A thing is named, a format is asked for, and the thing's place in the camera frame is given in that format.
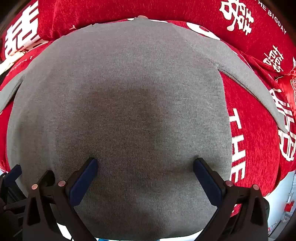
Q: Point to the red satin cushion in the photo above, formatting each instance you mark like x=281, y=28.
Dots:
x=291, y=85

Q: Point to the red printed bedspread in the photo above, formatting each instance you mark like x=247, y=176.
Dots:
x=252, y=143

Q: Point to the white plastic shelf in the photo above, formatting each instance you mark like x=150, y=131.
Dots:
x=290, y=206

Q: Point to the red printed folded quilt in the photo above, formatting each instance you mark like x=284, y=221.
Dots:
x=161, y=11

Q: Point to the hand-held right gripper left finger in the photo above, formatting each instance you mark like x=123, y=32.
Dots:
x=82, y=184

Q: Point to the grey knit sweater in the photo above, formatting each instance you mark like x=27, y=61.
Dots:
x=138, y=92

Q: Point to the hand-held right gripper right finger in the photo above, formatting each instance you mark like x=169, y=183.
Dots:
x=206, y=184

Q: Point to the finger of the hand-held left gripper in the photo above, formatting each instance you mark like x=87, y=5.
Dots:
x=12, y=174

